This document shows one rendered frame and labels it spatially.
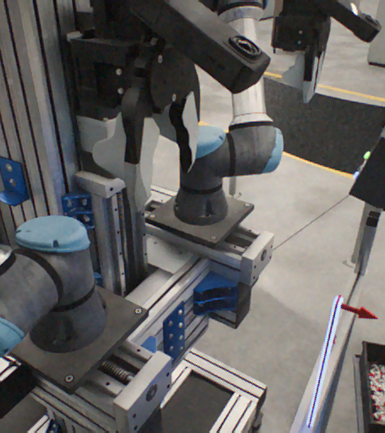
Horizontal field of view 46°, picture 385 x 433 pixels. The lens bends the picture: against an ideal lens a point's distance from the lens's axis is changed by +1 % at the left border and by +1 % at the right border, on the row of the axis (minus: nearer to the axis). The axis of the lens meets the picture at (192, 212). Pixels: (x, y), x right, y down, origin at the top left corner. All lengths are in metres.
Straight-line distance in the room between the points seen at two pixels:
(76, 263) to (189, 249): 0.51
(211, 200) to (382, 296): 1.69
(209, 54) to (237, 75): 0.03
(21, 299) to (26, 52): 0.43
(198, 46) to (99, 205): 0.67
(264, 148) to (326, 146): 1.50
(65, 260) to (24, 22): 0.41
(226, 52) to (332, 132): 2.26
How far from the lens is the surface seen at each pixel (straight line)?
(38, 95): 0.90
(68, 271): 0.78
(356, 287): 1.34
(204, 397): 1.83
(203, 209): 1.17
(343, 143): 2.59
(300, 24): 0.84
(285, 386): 2.16
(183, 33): 0.37
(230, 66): 0.35
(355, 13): 0.84
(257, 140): 1.15
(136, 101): 0.37
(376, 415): 1.11
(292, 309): 2.49
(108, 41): 0.41
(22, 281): 0.73
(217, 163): 1.12
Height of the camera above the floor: 1.70
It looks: 32 degrees down
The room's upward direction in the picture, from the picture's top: straight up
